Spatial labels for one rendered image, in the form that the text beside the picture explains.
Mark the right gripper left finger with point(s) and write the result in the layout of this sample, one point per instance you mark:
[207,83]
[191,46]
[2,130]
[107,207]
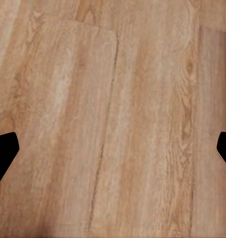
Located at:
[9,148]

